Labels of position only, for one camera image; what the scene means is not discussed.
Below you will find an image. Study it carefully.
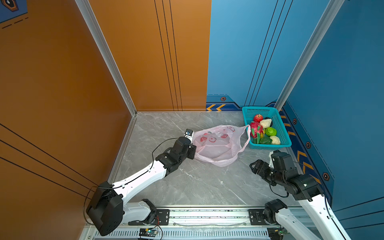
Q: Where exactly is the red dragon fruit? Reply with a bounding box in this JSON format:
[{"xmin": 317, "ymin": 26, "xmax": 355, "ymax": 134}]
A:
[{"xmin": 250, "ymin": 122, "xmax": 265, "ymax": 144}]

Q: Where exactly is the left green circuit board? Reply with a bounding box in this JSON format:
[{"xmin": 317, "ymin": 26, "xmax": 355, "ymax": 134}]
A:
[{"xmin": 138, "ymin": 228, "xmax": 159, "ymax": 240}]

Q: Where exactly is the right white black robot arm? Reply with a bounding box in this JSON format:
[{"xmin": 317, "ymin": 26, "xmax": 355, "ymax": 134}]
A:
[{"xmin": 250, "ymin": 150, "xmax": 350, "ymax": 240}]

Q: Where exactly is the teal plastic mesh basket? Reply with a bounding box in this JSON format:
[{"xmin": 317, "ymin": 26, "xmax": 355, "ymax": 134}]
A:
[{"xmin": 242, "ymin": 107, "xmax": 292, "ymax": 151}]

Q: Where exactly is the right aluminium corner post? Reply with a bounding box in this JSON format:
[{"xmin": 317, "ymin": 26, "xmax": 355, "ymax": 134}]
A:
[{"xmin": 274, "ymin": 0, "xmax": 345, "ymax": 111}]

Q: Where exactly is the dark green avocado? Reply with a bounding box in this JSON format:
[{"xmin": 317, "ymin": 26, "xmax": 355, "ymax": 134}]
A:
[{"xmin": 259, "ymin": 136, "xmax": 273, "ymax": 145}]

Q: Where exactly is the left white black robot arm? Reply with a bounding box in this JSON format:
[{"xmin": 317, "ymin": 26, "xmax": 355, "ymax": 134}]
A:
[{"xmin": 84, "ymin": 130, "xmax": 197, "ymax": 236}]

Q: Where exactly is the green apple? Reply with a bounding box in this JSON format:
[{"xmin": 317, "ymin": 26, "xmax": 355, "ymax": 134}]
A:
[{"xmin": 265, "ymin": 127, "xmax": 277, "ymax": 137}]

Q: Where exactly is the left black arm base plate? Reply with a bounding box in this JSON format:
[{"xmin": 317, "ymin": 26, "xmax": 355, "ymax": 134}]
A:
[{"xmin": 128, "ymin": 209, "xmax": 170, "ymax": 226}]

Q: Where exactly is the left aluminium corner post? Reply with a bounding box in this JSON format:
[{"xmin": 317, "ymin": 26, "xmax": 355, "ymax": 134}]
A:
[{"xmin": 75, "ymin": 0, "xmax": 137, "ymax": 117}]

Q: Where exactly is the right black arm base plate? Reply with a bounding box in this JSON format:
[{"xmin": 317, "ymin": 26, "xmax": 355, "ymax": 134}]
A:
[{"xmin": 248, "ymin": 208, "xmax": 286, "ymax": 226}]

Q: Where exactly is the aluminium corner post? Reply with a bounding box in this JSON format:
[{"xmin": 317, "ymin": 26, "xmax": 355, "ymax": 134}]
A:
[
  {"xmin": 274, "ymin": 0, "xmax": 345, "ymax": 111},
  {"xmin": 75, "ymin": 0, "xmax": 137, "ymax": 117}
]

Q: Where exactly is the pink plastic bag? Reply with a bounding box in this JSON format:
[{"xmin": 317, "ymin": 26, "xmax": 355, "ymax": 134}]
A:
[{"xmin": 192, "ymin": 125, "xmax": 251, "ymax": 167}]

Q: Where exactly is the beige round fruit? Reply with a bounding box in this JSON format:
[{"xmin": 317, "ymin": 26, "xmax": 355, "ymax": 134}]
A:
[
  {"xmin": 270, "ymin": 136, "xmax": 281, "ymax": 145},
  {"xmin": 260, "ymin": 118, "xmax": 273, "ymax": 129}
]

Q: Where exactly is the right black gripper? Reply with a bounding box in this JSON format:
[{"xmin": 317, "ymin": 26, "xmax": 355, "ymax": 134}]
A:
[{"xmin": 247, "ymin": 158, "xmax": 285, "ymax": 186}]

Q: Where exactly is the red apple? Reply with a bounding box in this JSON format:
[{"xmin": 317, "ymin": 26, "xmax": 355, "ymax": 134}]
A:
[{"xmin": 253, "ymin": 114, "xmax": 264, "ymax": 123}]

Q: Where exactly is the aluminium front rail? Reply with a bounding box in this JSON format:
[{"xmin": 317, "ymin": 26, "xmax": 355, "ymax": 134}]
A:
[{"xmin": 79, "ymin": 205, "xmax": 343, "ymax": 240}]

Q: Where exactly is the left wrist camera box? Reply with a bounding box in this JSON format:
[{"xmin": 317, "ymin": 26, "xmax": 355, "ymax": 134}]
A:
[{"xmin": 184, "ymin": 129, "xmax": 194, "ymax": 143}]

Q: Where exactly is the right small circuit board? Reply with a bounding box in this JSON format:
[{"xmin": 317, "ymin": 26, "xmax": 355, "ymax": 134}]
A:
[{"xmin": 268, "ymin": 228, "xmax": 288, "ymax": 240}]

